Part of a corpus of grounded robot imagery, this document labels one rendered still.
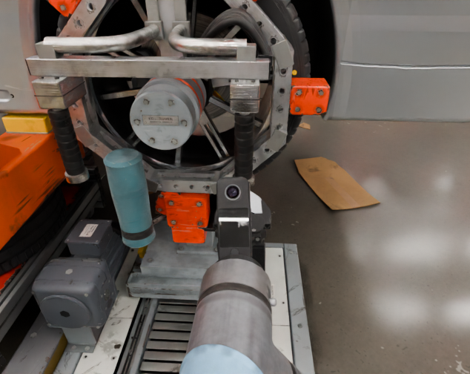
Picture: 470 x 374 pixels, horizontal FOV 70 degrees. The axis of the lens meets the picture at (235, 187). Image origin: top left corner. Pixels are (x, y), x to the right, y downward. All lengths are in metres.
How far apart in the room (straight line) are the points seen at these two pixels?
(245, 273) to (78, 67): 0.46
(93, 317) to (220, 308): 0.74
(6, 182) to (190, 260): 0.62
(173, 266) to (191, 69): 0.80
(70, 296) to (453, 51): 1.17
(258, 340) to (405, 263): 1.41
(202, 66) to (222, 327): 0.42
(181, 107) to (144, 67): 0.11
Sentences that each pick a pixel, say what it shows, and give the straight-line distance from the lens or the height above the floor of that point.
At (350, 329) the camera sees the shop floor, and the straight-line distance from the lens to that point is 1.41.
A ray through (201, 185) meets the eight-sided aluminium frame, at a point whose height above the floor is 0.61.
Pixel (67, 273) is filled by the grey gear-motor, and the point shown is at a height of 0.41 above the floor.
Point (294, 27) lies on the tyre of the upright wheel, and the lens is 0.87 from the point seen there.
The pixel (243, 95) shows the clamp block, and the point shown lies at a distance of 0.58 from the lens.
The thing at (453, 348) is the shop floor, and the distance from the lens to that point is 1.51.
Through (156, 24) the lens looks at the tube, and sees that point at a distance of 0.80.
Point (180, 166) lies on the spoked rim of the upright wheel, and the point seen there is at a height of 0.61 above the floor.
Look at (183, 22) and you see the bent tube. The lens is 0.78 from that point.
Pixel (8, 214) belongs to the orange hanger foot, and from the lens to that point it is 1.04.
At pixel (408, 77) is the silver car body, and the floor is 0.87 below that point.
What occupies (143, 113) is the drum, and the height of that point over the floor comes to 0.87.
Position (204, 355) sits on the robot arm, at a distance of 0.35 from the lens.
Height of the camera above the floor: 1.11
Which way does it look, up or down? 33 degrees down
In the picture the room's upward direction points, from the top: straight up
